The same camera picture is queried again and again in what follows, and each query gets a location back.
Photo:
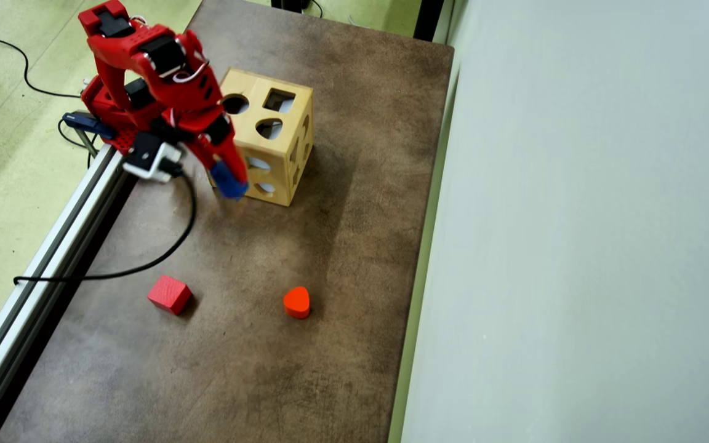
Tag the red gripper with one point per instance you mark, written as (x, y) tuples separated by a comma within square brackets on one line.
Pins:
[(220, 152)]

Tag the blue cylinder block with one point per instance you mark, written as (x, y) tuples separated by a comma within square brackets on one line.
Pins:
[(228, 183)]

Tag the red robot base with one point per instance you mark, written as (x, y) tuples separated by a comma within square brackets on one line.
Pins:
[(93, 98)]

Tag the red robot arm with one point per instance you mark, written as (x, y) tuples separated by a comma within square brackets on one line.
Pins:
[(105, 61)]

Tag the wooden shape sorter box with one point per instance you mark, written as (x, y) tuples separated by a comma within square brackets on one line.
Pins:
[(252, 85)]

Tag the blue clamp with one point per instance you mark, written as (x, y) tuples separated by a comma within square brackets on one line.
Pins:
[(87, 122)]

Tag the red cube block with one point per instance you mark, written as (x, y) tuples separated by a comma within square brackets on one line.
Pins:
[(170, 294)]

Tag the orange heart block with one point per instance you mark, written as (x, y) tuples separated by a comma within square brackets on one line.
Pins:
[(296, 301)]

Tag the black stand foot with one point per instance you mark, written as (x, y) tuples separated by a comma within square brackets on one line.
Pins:
[(290, 5)]

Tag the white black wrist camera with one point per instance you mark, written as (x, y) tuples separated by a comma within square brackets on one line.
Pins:
[(148, 157)]

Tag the aluminium profile rail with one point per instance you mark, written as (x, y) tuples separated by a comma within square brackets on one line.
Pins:
[(53, 246)]

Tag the black vertical post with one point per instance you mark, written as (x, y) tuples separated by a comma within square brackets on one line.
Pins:
[(428, 18)]

